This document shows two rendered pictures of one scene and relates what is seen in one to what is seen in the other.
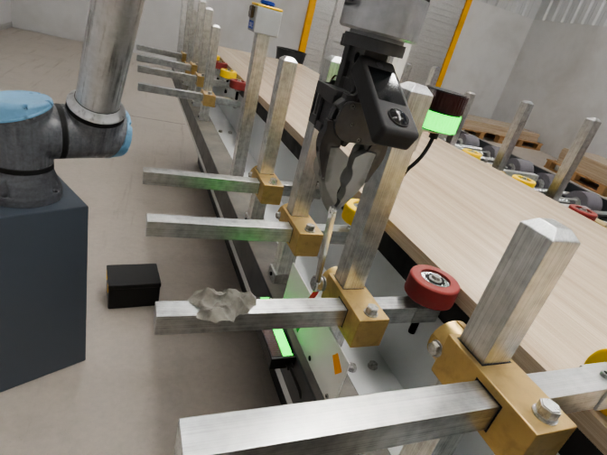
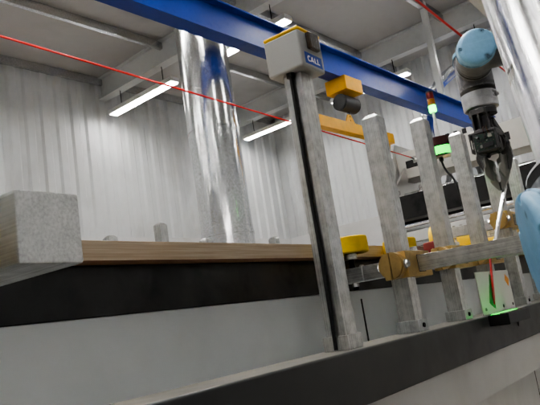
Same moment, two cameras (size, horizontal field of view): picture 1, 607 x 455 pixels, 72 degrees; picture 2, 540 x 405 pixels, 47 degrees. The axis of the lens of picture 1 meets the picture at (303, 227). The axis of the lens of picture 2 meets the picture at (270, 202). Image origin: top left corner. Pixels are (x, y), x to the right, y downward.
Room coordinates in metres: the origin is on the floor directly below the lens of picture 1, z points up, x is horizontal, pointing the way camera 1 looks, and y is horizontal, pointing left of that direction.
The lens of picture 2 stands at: (1.78, 1.08, 0.76)
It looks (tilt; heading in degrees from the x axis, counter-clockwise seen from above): 11 degrees up; 242
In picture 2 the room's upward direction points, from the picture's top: 9 degrees counter-clockwise
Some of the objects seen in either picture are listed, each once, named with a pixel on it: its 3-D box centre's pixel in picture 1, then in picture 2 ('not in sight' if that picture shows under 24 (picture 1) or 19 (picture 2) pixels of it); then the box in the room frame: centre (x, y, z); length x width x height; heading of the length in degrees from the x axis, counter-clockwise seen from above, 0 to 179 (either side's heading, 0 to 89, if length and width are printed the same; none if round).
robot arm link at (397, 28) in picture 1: (379, 16); (481, 103); (0.53, -0.02, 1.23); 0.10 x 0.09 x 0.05; 117
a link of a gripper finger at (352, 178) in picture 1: (345, 175); (489, 173); (0.54, -0.04, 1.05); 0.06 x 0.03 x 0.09; 27
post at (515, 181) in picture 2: not in sight; (526, 229); (0.12, -0.31, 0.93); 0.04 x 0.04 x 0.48; 26
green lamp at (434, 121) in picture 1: (435, 118); (441, 151); (0.59, -0.13, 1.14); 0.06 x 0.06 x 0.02
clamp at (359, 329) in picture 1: (351, 303); (484, 255); (0.55, -0.10, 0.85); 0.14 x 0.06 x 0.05; 26
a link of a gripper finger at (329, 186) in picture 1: (323, 172); (501, 170); (0.52, -0.01, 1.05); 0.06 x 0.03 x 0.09; 27
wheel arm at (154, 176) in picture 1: (238, 184); (444, 259); (0.95, 0.18, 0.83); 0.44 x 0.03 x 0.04; 116
